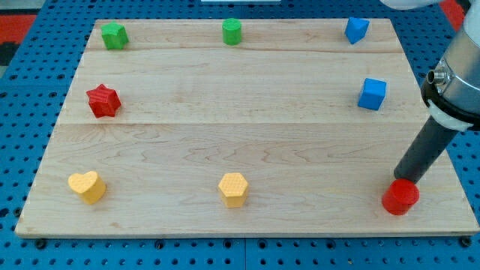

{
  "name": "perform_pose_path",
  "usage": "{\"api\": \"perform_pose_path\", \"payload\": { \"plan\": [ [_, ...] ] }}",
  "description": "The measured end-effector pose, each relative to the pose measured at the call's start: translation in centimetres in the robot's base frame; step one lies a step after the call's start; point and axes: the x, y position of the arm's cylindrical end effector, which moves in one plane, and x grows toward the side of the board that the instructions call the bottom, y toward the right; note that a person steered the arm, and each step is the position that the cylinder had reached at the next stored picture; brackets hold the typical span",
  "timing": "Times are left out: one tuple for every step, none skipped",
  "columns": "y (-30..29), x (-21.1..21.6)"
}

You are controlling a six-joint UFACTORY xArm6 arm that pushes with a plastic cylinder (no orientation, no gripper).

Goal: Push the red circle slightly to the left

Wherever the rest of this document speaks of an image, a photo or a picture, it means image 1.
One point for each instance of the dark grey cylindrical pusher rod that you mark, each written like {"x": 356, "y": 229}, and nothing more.
{"x": 428, "y": 145}

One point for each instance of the red cylinder block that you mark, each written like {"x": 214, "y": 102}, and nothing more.
{"x": 400, "y": 197}

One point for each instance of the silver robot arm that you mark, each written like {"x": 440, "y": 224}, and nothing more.
{"x": 451, "y": 93}

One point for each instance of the blue cube block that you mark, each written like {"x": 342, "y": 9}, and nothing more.
{"x": 372, "y": 94}

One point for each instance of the blue triangular prism block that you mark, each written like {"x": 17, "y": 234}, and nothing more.
{"x": 356, "y": 29}

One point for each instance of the light wooden board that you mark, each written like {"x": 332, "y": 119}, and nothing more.
{"x": 280, "y": 108}

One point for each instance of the yellow hexagon block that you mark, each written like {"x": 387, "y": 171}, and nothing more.
{"x": 233, "y": 188}

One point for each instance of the green cylinder block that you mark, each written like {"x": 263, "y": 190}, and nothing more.
{"x": 232, "y": 31}

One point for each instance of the red star block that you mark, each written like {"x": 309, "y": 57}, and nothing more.
{"x": 103, "y": 101}

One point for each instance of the green star block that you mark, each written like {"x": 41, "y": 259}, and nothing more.
{"x": 114, "y": 36}

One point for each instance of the yellow heart block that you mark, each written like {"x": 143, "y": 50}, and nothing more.
{"x": 89, "y": 187}

